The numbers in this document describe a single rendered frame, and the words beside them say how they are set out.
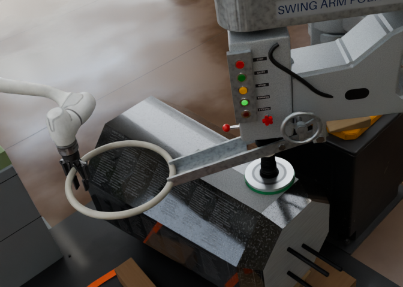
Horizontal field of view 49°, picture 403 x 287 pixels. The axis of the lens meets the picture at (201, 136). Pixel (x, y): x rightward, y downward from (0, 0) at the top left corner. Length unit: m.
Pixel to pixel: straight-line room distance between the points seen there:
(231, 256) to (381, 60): 0.96
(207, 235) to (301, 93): 0.77
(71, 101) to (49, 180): 1.74
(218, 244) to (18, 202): 1.24
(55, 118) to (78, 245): 1.35
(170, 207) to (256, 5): 1.09
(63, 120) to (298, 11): 1.03
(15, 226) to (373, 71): 2.06
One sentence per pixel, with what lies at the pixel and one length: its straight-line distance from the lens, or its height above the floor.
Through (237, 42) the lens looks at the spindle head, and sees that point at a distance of 1.49.
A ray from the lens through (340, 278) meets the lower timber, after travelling 2.55.
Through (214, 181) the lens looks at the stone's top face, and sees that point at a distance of 2.01.
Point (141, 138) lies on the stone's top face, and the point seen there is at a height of 0.83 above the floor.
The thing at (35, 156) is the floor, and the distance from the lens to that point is 4.02.
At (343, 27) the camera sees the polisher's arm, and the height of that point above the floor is 1.28.
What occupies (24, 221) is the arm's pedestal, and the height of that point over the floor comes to 0.43.
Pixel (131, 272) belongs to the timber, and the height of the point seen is 0.13.
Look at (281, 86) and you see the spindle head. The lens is 1.58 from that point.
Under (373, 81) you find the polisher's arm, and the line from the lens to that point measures 1.66.
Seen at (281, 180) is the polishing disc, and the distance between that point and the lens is 1.94.
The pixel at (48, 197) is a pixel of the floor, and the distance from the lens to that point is 3.55.
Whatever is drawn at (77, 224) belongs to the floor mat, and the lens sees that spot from 3.22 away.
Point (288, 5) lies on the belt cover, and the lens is 1.45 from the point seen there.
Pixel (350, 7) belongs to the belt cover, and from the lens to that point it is 1.49.
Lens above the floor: 2.21
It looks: 38 degrees down
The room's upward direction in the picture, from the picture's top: 11 degrees counter-clockwise
